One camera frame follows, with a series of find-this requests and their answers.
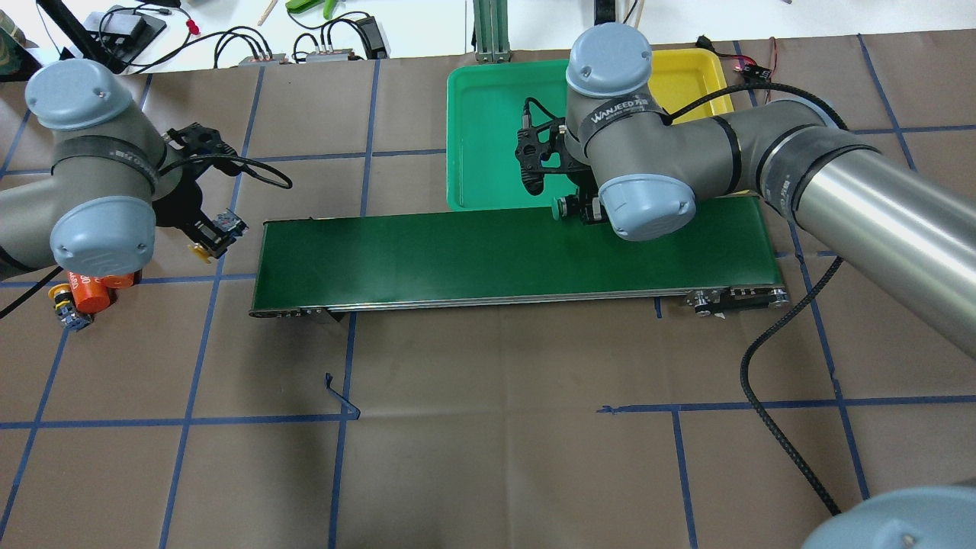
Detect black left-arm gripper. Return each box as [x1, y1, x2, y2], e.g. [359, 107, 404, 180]
[152, 123, 237, 256]

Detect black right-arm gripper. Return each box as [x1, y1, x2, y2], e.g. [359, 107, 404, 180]
[515, 98, 607, 225]

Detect yellow push button switch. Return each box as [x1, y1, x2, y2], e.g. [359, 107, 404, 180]
[185, 209, 249, 264]
[47, 284, 94, 332]

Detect green push button switch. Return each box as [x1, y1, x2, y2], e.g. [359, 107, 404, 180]
[551, 195, 580, 221]

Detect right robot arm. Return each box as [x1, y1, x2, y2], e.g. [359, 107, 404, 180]
[515, 22, 975, 548]

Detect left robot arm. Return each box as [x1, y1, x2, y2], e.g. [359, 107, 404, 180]
[1, 59, 246, 279]

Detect green conveyor belt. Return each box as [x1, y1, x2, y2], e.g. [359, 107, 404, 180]
[250, 197, 790, 317]

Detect orange cylinder upper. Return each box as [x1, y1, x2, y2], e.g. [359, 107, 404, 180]
[100, 270, 142, 291]

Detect orange cylinder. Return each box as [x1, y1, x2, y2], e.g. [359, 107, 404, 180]
[69, 271, 112, 315]
[100, 270, 142, 291]

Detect green plastic tray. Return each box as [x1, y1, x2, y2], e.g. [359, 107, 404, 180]
[446, 59, 576, 211]

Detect orange cylinder lower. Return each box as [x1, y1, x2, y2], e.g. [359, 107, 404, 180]
[69, 271, 112, 315]

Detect yellow plastic tray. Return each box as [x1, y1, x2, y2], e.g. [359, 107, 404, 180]
[648, 49, 754, 204]

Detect black power adapter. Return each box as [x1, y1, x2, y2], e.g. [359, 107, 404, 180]
[355, 15, 388, 59]

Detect green aluminium frame post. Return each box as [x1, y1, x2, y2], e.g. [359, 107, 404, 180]
[473, 0, 512, 65]

